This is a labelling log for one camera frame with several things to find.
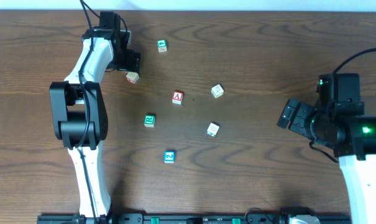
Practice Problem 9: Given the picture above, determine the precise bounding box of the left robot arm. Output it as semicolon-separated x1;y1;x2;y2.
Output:
49;11;140;222

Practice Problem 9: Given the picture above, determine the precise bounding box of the blue number 2 block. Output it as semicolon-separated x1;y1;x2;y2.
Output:
163;151;175;164

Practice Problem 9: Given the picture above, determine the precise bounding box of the white green sided block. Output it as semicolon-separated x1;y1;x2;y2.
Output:
206;123;219;137

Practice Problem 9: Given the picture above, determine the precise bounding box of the green letter R block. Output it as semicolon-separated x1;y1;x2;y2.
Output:
144;114;155;128

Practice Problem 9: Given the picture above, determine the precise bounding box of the yellow sided wooden block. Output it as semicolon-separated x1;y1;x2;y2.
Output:
211;84;224;98

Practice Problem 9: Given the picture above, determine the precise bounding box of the plain wooden picture block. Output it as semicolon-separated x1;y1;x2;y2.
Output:
126;72;140;84

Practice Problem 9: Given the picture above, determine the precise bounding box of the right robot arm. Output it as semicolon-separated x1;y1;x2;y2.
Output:
277;73;376;223

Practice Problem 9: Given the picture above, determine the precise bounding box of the green top block far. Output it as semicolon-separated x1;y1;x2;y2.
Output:
157;40;167;53

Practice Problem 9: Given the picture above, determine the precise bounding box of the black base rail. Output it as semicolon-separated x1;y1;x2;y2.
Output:
37;207;352;224

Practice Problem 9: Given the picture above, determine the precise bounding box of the red letter A block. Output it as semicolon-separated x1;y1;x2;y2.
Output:
172;91;183;105

